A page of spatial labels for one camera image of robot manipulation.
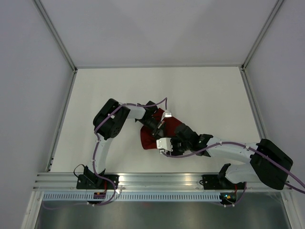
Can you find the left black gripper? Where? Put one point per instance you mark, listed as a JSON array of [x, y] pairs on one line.
[[159, 132]]

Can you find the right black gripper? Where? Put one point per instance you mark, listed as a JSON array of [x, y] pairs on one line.
[[175, 152]]

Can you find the dark red cloth napkin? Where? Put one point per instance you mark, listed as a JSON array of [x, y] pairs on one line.
[[147, 140]]

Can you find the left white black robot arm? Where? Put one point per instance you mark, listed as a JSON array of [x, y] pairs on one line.
[[107, 125]]

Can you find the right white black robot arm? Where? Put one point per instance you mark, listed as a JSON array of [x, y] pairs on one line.
[[263, 161]]

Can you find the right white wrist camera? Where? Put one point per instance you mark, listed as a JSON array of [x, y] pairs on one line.
[[164, 145]]

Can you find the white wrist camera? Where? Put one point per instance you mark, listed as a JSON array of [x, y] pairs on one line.
[[166, 114], [164, 145]]

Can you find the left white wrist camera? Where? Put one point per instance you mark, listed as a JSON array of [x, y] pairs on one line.
[[166, 114]]

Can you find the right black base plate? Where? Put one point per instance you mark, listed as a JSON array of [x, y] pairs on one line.
[[213, 182]]

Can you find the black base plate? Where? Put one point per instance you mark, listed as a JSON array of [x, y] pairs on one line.
[[213, 182], [107, 182]]

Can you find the right aluminium side rail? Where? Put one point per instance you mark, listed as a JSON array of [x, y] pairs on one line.
[[258, 119]]

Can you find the aluminium side rail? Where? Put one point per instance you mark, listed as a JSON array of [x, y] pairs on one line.
[[258, 119], [60, 122]]

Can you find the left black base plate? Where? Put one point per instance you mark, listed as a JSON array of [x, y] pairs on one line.
[[107, 182]]

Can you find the left aluminium side rail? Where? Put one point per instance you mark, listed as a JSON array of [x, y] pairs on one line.
[[60, 122]]

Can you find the front aluminium rail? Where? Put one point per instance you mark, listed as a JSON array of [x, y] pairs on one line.
[[130, 182]]

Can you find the white slotted cable duct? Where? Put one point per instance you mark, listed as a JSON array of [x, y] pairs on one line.
[[134, 196]]

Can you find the left aluminium frame post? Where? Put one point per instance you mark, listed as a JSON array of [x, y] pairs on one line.
[[49, 24]]

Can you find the aluminium frame post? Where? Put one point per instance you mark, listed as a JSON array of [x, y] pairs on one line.
[[49, 24], [271, 17]]

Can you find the right aluminium frame post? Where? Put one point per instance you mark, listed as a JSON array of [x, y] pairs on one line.
[[271, 17]]

